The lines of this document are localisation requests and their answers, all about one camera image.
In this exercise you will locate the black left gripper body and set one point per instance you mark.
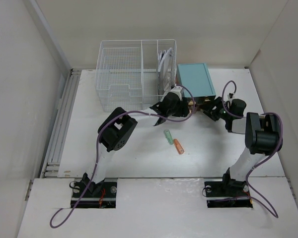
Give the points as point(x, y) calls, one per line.
point(178, 110)

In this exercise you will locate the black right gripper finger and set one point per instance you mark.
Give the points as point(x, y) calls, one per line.
point(215, 104)
point(214, 114)

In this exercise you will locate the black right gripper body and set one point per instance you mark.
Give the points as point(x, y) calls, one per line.
point(225, 116)

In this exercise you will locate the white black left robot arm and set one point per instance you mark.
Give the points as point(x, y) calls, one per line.
point(115, 131)

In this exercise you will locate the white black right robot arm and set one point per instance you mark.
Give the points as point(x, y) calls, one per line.
point(263, 136)

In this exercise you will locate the green correction tape dispenser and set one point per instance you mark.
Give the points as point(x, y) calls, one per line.
point(168, 136)

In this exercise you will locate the teal orange drawer cabinet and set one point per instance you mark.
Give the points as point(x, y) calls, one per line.
point(196, 78)

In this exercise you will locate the orange correction tape dispenser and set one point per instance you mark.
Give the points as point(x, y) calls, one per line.
point(178, 147)

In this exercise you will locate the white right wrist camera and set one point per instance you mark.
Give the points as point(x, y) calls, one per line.
point(230, 96)

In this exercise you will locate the white wire mesh basket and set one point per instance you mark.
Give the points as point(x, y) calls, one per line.
point(126, 73)

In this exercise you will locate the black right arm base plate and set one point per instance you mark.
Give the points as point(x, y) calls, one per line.
point(213, 194)

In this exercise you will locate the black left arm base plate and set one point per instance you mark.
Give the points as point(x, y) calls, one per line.
point(103, 198)

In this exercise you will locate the aluminium frame rail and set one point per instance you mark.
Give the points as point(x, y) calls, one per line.
point(52, 157)

